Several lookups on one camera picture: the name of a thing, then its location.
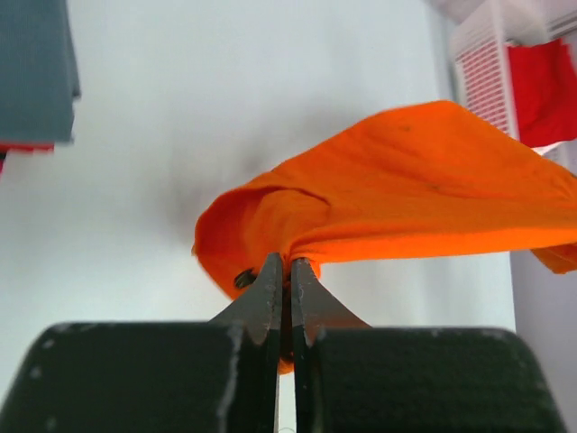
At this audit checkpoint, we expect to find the white plastic basket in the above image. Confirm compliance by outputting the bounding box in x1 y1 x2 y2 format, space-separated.
431 1 576 171

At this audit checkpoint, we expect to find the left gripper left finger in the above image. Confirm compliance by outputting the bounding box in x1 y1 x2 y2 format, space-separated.
1 253 282 432

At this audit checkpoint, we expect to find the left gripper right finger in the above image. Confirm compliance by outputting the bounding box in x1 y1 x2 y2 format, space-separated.
291 259 566 432

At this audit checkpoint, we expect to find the orange t-shirt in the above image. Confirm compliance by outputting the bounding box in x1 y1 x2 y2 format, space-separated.
193 100 576 299

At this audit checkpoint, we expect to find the grey folded t-shirt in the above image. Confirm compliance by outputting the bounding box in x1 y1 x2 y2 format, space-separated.
1 0 81 143

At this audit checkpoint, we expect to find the red folded t-shirt in stack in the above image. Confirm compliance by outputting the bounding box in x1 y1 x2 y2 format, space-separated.
0 142 55 172

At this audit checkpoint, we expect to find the red t-shirt in basket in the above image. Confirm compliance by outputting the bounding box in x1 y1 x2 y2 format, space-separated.
508 39 576 148

